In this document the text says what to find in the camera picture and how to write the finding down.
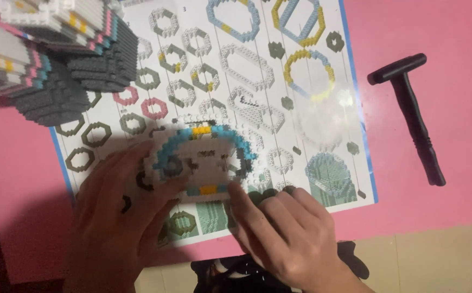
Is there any person's left hand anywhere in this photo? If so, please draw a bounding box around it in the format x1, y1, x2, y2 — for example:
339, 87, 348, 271
63, 140, 189, 287

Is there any black plastic hammer tool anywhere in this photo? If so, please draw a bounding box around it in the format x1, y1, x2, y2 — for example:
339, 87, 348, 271
367, 53, 447, 187

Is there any person's right hand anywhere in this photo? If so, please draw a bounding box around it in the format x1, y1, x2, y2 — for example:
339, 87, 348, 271
227, 181, 343, 292

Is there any printed block instruction sheet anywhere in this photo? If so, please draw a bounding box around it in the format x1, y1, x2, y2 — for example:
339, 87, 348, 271
49, 0, 379, 249

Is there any white blue ring block assembly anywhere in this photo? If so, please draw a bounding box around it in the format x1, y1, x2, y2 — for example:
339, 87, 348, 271
144, 114, 270, 205

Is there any large grey white block model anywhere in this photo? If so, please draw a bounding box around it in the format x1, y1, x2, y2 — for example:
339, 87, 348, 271
0, 0, 140, 128

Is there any person's black clothing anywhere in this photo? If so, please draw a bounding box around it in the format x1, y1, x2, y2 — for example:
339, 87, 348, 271
190, 240, 370, 293

